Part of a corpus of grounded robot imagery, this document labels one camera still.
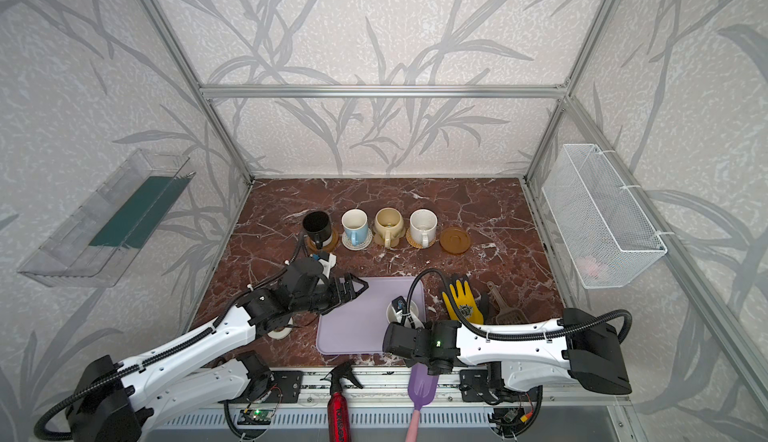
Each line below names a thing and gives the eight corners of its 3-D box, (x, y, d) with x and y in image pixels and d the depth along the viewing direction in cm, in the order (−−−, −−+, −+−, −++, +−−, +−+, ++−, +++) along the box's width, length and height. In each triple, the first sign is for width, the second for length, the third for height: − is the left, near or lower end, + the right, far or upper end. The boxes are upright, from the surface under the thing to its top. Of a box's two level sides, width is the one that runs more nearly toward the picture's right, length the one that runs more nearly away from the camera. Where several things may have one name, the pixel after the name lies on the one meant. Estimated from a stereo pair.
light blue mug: (343, 254, 100) (338, 237, 92) (347, 226, 107) (343, 208, 99) (367, 254, 100) (363, 237, 92) (369, 226, 107) (366, 208, 99)
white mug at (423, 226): (409, 254, 101) (410, 238, 93) (409, 225, 109) (409, 208, 101) (436, 254, 101) (439, 238, 93) (434, 225, 109) (436, 208, 101)
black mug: (304, 244, 102) (295, 225, 94) (319, 226, 107) (312, 207, 99) (324, 253, 100) (316, 234, 91) (338, 234, 105) (332, 215, 96)
